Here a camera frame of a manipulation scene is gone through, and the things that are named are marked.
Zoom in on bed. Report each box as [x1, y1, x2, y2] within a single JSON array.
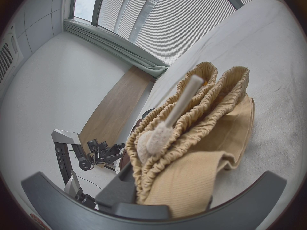
[[80, 0, 307, 213]]

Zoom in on brown shorts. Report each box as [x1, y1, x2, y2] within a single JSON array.
[[120, 150, 132, 168]]

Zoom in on black garment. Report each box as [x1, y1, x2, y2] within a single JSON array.
[[142, 109, 155, 120]]

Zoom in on blue-green curtain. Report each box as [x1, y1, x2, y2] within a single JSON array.
[[63, 18, 170, 79]]

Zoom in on window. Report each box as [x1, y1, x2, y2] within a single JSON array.
[[70, 0, 272, 64]]

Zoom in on white ceiling air vent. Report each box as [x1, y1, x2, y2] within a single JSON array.
[[0, 24, 24, 84]]

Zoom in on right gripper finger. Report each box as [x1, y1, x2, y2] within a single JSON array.
[[107, 153, 121, 164], [108, 144, 125, 153], [96, 163, 138, 207]]

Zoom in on tan drawstring shorts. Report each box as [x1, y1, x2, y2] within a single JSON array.
[[125, 61, 256, 219]]

